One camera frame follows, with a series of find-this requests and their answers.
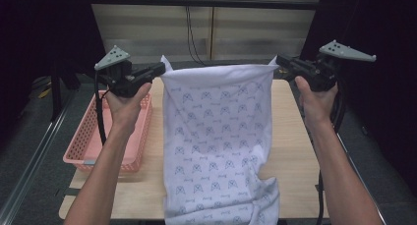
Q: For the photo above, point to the dark curtain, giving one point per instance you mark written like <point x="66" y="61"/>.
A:
<point x="387" y="28"/>
<point x="39" y="31"/>

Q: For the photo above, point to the black table bracket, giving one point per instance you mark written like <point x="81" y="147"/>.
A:
<point x="70" y="191"/>

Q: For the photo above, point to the black horizontal bar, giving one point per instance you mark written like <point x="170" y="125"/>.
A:
<point x="196" y="3"/>

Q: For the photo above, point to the small yellow object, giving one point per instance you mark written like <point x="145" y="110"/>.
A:
<point x="44" y="93"/>

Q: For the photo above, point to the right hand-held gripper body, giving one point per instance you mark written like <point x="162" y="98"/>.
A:
<point x="319" y="74"/>

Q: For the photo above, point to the white printed cloth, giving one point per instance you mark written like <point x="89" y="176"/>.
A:
<point x="216" y="136"/>

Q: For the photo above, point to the metal floor rail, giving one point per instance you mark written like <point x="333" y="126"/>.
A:
<point x="31" y="162"/>

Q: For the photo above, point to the pink perforated plastic basket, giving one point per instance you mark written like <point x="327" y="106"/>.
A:
<point x="88" y="146"/>

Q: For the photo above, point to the black stand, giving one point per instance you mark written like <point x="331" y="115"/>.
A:
<point x="57" y="90"/>

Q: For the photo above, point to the person's left hand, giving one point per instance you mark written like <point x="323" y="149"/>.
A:
<point x="126" y="112"/>

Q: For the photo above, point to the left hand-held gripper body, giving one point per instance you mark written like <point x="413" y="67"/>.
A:
<point x="121" y="82"/>

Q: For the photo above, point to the person's right hand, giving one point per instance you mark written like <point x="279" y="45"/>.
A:
<point x="316" y="103"/>

